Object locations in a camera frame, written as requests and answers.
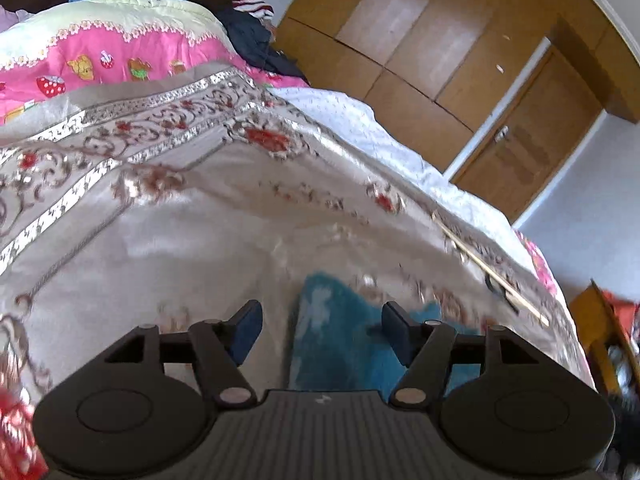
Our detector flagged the pink cartoon print quilt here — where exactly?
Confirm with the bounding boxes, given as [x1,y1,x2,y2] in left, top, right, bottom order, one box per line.
[1,0,305,122]

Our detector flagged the white dotted bed sheet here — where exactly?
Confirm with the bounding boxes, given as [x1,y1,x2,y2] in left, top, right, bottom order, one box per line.
[271,87,521,252]

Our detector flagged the long wooden stick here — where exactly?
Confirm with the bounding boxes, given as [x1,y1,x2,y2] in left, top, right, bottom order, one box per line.
[431,212,550,327]

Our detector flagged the teal fuzzy small garment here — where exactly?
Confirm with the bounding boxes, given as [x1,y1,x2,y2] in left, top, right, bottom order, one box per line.
[285,271,483,394]

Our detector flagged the red white striped garment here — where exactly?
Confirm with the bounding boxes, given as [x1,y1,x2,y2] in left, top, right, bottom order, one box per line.
[232,0,274,22]

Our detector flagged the dark navy clothing pile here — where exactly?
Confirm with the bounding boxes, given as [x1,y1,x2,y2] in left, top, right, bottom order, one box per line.
[213,6,308,82]

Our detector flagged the wooden wardrobe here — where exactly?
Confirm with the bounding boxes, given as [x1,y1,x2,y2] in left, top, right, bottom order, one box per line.
[276,0,639,170]

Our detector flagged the wooden door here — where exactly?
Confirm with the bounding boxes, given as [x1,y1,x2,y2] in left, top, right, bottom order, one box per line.
[454,48,602,222]

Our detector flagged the orange cardboard box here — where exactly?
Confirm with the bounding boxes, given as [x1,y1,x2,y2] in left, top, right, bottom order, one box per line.
[568,281,639,398]

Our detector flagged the floral satin bed cover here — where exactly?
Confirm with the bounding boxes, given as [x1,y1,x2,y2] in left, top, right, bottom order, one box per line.
[0,62,597,480]

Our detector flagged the silver door handle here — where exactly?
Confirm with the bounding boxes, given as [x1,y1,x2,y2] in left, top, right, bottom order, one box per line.
[494,125,510,143]

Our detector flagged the small dark handled tool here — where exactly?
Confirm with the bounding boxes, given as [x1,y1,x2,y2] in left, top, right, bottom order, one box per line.
[485,274,520,315]

